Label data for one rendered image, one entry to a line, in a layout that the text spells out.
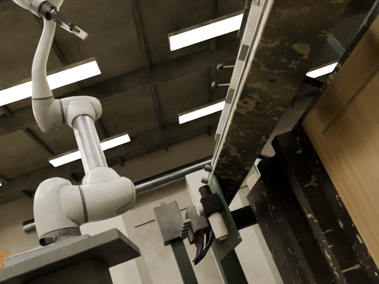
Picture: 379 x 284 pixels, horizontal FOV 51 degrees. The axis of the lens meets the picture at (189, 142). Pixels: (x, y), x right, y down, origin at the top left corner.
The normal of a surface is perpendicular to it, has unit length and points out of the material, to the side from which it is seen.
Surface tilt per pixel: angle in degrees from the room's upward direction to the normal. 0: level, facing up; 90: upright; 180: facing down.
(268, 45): 145
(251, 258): 90
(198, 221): 90
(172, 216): 90
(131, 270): 90
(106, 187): 80
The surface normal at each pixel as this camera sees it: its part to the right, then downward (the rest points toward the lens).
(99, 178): 0.07, -0.78
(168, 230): 0.06, -0.40
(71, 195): 0.29, -0.55
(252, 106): -0.26, 0.87
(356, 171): -0.94, 0.29
